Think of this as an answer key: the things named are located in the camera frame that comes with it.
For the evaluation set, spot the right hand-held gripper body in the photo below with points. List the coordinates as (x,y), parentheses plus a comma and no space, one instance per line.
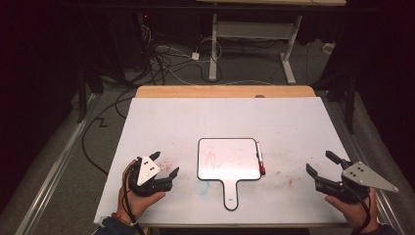
(362,176)

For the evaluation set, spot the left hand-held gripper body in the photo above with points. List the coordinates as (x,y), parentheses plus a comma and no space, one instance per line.
(145,171)

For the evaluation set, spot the red whiteboard marker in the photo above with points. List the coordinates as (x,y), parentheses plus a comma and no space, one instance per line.
(260,153)

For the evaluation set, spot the small paddle-shaped whiteboard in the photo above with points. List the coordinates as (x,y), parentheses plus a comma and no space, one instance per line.
(228,160)

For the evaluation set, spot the person's left hand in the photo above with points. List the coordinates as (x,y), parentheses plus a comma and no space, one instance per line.
(133,204)

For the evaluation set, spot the person's right hand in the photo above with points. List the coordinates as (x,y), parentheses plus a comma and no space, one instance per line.
(357,213)

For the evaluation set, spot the black metal stand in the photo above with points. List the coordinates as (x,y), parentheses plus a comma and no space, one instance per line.
(81,98)
(351,104)

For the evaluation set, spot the large white table board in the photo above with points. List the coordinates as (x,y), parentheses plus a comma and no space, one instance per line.
(248,120)

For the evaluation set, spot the wooden table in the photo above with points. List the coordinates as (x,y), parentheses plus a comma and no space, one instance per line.
(221,91)

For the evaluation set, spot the white power adapter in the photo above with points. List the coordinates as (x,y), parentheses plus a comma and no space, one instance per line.
(195,56)

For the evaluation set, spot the small white box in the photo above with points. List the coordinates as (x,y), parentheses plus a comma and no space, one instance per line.
(328,48)

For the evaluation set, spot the aluminium floor rail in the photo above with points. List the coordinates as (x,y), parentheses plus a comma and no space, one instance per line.
(55,166)
(375,182)

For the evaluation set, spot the white metal desk frame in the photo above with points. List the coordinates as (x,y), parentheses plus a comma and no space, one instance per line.
(253,30)

